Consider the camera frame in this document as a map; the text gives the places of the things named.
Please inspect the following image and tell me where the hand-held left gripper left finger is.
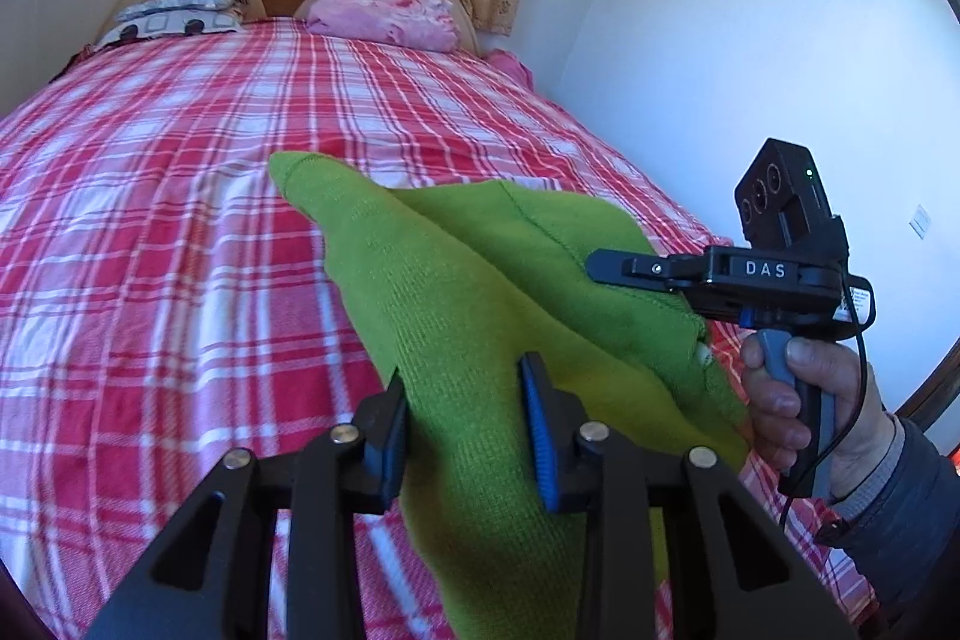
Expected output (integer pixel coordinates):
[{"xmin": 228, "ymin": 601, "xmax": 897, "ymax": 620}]
[{"xmin": 86, "ymin": 374, "xmax": 410, "ymax": 640}]

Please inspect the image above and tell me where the pink pillow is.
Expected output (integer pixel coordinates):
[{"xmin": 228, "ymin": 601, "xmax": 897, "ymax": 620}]
[
  {"xmin": 484, "ymin": 49, "xmax": 536, "ymax": 88},
  {"xmin": 306, "ymin": 0, "xmax": 461, "ymax": 53}
]

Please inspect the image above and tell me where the black cable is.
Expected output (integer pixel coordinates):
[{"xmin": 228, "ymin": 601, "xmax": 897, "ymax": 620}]
[{"xmin": 776, "ymin": 286, "xmax": 875, "ymax": 540}]

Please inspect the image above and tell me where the person's right hand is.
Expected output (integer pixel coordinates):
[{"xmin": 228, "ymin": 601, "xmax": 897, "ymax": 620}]
[{"xmin": 739, "ymin": 335, "xmax": 892, "ymax": 502}]

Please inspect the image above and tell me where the red plaid bedsheet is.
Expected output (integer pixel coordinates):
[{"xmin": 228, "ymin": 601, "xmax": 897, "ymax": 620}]
[{"xmin": 0, "ymin": 16, "xmax": 880, "ymax": 640}]

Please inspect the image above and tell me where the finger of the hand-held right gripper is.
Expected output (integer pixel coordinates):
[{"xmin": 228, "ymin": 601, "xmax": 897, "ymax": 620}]
[{"xmin": 585, "ymin": 247, "xmax": 710, "ymax": 298}]

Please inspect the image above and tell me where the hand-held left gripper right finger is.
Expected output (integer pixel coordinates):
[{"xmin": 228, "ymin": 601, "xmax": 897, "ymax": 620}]
[{"xmin": 519, "ymin": 351, "xmax": 857, "ymax": 640}]

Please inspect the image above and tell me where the white black patterned pillow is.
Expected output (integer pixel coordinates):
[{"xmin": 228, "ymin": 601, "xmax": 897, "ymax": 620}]
[{"xmin": 94, "ymin": 0, "xmax": 250, "ymax": 49}]

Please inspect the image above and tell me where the green striped knit sweater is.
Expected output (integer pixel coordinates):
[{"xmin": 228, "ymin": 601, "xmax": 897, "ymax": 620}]
[{"xmin": 268, "ymin": 151, "xmax": 755, "ymax": 640}]

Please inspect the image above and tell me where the dark wooden frame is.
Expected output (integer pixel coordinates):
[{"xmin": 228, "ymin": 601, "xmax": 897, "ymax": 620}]
[{"xmin": 896, "ymin": 340, "xmax": 960, "ymax": 440}]

